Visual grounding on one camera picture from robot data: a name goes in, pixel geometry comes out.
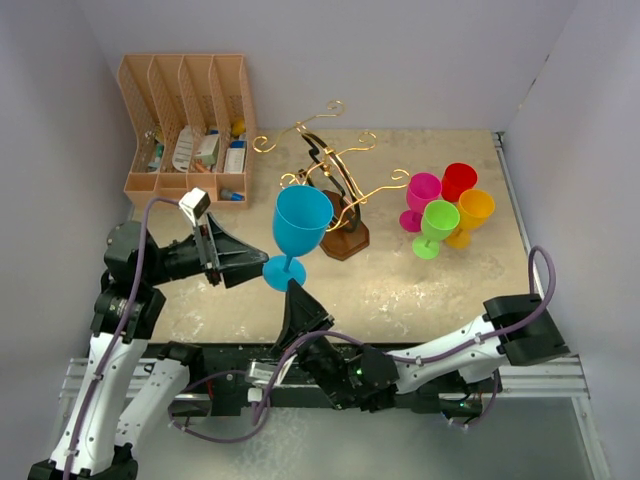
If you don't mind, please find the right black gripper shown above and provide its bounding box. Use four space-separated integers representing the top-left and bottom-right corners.
270 279 356 411

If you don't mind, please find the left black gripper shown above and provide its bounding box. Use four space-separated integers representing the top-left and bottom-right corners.
145 210 269 286

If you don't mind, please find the blue wine glass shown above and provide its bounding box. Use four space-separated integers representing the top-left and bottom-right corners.
262 185 334 292

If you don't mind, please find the green wine glass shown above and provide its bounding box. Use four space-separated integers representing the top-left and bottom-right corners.
412 200 460 260

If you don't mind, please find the pink wine glass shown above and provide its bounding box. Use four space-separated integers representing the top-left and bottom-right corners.
399 172 442 233

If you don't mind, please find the yellow wine glass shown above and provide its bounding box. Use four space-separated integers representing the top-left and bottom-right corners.
445 189 495 249

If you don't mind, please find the red wine glass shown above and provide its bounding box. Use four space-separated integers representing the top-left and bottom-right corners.
441 162 478 203

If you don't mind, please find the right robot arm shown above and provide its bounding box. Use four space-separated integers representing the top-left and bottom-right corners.
271 281 569 412

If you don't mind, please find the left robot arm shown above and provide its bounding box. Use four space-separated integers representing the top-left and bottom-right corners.
28 213 268 479

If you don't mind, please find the gold and black glass rack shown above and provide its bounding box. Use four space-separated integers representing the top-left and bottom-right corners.
250 99 410 261

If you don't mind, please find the grey and blue stamp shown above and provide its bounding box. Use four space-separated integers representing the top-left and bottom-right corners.
219 188 245 202

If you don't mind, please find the white instruction card box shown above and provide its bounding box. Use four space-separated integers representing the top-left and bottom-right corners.
223 140 246 174

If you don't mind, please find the green and white box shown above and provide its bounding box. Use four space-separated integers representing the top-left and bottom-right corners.
194 134 219 167

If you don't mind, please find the yellow round item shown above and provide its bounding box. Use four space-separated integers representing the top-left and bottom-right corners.
231 118 246 137

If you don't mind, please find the peach plastic desk organizer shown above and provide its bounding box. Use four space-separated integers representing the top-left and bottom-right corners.
117 53 257 210

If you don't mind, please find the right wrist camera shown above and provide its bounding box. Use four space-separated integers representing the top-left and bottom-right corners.
245 361 279 404

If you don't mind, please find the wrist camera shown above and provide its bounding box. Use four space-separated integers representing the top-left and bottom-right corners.
178 187 211 227
245 361 279 404

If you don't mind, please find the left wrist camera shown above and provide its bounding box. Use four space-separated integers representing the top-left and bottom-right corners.
178 187 211 227

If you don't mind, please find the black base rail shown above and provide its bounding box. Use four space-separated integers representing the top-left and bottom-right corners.
89 341 556 416

